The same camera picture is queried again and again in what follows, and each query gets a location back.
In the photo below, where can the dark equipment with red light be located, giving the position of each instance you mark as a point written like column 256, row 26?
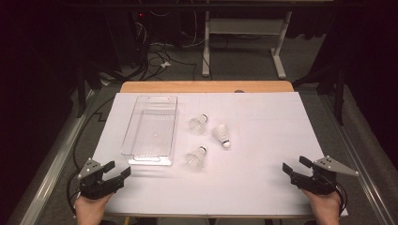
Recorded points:
column 137, row 31

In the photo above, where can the person's left hand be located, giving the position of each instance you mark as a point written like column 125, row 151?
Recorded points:
column 92, row 211

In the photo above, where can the clear plastic bin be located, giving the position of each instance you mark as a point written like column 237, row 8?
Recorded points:
column 150, row 131

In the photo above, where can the white feather shuttlecock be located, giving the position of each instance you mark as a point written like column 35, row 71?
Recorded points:
column 220, row 132
column 194, row 158
column 197, row 125

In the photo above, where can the white table cover sheet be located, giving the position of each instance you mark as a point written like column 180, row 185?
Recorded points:
column 250, row 175

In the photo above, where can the white metal desk frame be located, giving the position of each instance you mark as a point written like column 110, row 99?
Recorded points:
column 247, row 26

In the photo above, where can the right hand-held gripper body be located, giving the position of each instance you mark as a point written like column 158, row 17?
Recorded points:
column 319, row 184

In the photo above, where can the white plug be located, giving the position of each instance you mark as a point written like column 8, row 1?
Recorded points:
column 165, row 64

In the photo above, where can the aluminium floor rail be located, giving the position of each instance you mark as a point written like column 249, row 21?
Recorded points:
column 372, row 200
column 53, row 175

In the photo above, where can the black metal stand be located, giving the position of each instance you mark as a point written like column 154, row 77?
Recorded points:
column 339, row 100
column 80, row 93

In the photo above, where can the person's right hand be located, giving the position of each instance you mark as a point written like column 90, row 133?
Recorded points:
column 325, row 207

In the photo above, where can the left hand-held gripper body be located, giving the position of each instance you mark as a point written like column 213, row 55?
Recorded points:
column 94, row 187

